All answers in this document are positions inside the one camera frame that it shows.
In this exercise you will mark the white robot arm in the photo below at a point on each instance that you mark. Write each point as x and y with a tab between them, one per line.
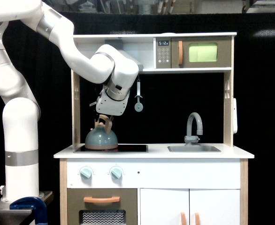
21	111

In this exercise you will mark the toy oven door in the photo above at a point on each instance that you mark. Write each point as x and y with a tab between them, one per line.
102	206

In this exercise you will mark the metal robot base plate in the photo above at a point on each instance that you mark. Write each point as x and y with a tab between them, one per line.
46	196

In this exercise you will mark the white cabinet door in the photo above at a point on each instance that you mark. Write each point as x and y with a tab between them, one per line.
214	207
164	206

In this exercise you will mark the left mint stove knob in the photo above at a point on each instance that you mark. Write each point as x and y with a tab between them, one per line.
86	172

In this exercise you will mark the black toy stove top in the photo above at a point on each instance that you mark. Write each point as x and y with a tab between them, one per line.
122	148

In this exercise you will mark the white wooden toy kitchen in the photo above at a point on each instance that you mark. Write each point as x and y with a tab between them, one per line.
158	168

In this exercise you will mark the toy pizza cutter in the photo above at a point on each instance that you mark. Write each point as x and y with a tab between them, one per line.
138	106

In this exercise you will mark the white side hook holder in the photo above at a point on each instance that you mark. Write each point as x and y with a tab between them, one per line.
235	125

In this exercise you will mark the left white cabinet door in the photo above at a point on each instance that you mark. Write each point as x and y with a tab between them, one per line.
164	206

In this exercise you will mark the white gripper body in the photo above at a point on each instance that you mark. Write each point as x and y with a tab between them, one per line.
106	105

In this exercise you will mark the grey-blue toy teapot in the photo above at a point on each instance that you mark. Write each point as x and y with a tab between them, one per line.
101	137

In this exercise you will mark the right white cabinet door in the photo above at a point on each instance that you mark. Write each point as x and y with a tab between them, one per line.
214	207

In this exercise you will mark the right mint stove knob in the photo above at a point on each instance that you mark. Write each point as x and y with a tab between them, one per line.
116	172

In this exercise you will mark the grey toy sink basin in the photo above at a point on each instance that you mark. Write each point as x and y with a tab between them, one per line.
193	148

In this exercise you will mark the toy microwave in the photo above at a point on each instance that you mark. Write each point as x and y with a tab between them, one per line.
193	52

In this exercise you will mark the blue clamp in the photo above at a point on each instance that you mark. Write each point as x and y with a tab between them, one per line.
34	203

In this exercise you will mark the mint stove knob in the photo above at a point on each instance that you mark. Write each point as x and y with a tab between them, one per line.
86	172
116	172

